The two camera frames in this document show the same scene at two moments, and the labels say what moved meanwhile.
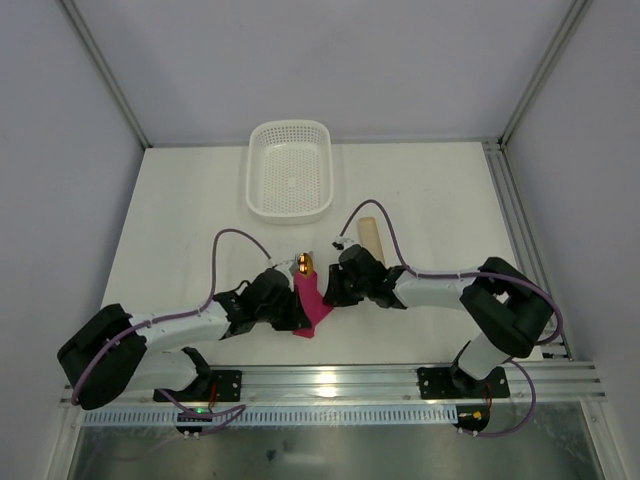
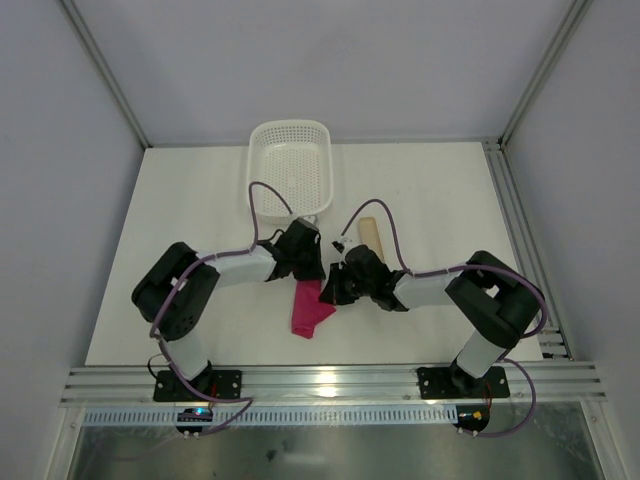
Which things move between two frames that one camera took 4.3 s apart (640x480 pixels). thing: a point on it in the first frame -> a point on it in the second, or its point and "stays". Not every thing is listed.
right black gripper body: [338, 286] stays
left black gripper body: [298, 310] -> [310, 265]
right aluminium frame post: [559, 42] stays
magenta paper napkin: [312, 305] stays
